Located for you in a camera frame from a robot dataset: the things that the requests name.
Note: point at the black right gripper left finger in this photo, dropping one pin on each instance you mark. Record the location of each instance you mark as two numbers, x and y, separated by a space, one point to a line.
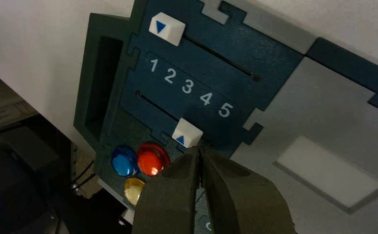
169 203

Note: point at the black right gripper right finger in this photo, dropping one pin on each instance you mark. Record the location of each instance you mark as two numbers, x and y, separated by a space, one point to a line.
240 203

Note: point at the white slider knob up arrow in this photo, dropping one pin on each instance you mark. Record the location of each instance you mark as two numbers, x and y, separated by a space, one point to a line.
187 132

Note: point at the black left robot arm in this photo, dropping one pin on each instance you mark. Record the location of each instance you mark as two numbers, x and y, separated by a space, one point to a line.
11 197

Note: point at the white slider knob down arrow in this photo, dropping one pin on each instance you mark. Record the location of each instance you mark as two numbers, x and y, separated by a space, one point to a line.
167 29

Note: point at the yellow dome push button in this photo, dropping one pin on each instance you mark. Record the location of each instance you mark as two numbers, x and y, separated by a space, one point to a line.
133 191

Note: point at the orange-red dome push button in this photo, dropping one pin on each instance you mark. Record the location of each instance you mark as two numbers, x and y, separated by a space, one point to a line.
150 161

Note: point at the blue dome push button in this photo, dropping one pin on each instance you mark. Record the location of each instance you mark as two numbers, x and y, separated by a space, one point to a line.
122 163

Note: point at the white rectangular display window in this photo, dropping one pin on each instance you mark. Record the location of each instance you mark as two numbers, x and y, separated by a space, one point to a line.
327 174

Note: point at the dark teal grey control box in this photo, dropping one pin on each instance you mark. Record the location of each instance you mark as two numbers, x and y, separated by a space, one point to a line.
224 48

